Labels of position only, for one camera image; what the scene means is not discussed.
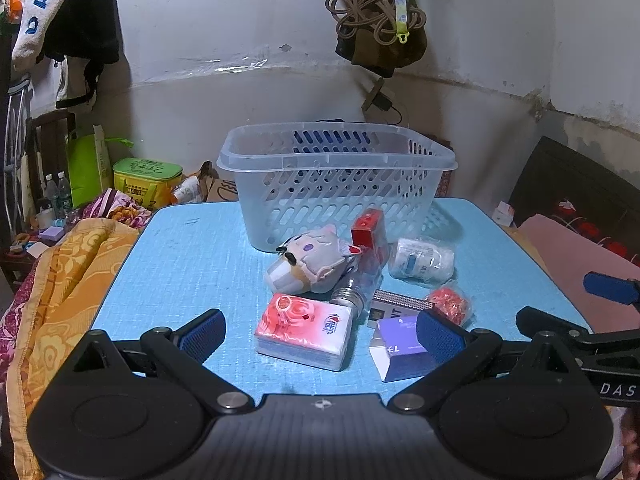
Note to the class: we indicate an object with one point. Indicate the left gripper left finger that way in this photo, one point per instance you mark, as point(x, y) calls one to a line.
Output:
point(180, 356)

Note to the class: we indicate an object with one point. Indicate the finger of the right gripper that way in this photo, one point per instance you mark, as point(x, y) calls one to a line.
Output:
point(613, 289)
point(531, 321)

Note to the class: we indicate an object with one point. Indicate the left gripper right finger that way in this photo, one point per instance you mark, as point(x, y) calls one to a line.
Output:
point(460, 356)

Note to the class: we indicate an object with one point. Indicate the red candy bag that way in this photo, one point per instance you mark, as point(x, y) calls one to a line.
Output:
point(450, 301)

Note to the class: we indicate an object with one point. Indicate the white roll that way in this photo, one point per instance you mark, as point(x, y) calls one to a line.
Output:
point(425, 261)

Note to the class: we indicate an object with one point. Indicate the grey plush toy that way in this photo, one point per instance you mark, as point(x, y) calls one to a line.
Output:
point(313, 262)

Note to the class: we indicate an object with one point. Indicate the purple white box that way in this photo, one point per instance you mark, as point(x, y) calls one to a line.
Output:
point(396, 352)

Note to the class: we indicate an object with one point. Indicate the pink blanket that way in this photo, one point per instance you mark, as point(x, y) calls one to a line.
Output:
point(569, 257)

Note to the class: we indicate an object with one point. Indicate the black white flat box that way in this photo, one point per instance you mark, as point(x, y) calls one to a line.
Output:
point(386, 305)

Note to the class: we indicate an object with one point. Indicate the small white box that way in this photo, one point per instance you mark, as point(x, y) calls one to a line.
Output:
point(503, 214)

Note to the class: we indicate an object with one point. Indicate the clear plastic bottle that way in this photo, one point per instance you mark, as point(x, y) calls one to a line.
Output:
point(356, 288)

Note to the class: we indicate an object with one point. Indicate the dark wooden headboard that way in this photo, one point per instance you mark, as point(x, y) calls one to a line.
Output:
point(578, 193)

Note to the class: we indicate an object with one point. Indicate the pink tissue pack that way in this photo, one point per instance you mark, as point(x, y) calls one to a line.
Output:
point(305, 331)

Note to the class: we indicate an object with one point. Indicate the orange floral blanket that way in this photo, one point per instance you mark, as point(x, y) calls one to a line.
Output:
point(70, 282)

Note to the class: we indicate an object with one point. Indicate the red small box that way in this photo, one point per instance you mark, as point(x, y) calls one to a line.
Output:
point(368, 231)

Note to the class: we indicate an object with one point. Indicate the brown cardboard box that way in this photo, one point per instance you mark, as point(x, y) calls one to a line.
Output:
point(212, 187)

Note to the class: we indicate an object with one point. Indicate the green yellow tin box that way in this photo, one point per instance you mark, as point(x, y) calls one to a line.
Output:
point(148, 182)

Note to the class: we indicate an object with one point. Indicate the translucent plastic basket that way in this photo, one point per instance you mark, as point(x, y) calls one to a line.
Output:
point(299, 176)

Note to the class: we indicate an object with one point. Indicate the green shopping bag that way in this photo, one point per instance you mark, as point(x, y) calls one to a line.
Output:
point(89, 162)

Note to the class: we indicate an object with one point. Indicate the white black hanging jacket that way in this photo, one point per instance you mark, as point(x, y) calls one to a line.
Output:
point(81, 35)

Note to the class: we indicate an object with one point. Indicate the black charger with cable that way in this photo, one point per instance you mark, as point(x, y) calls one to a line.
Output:
point(378, 99)

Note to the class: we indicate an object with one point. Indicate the brown hanging bag with rope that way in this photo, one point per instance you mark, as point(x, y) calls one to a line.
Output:
point(380, 36)

